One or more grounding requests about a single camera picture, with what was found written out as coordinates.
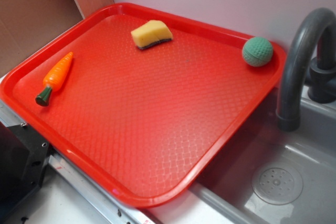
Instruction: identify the round sink drain cover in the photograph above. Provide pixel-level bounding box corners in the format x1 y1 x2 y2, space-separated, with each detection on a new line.
251 162 303 206

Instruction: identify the yellow sponge with dark pad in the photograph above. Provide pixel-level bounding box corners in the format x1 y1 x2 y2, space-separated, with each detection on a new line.
131 20 173 50

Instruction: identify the orange toy carrot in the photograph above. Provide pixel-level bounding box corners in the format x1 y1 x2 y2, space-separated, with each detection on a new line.
35 52 74 106

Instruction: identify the dark grey faucet handle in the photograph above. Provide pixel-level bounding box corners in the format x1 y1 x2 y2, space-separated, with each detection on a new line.
308 35 335 103

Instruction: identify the brown cardboard panel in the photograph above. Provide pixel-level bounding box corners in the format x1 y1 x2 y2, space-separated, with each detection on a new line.
1 0 114 76

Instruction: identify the green dimpled ball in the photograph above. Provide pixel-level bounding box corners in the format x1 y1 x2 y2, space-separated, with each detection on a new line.
242 37 274 67

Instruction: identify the grey toy sink basin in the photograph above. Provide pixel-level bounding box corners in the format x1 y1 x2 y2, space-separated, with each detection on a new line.
191 90 335 223

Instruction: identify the grey curved faucet spout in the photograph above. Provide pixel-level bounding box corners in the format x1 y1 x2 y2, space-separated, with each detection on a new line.
276 8 335 132

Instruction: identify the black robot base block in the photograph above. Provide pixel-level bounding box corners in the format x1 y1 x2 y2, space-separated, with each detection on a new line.
1 124 50 206

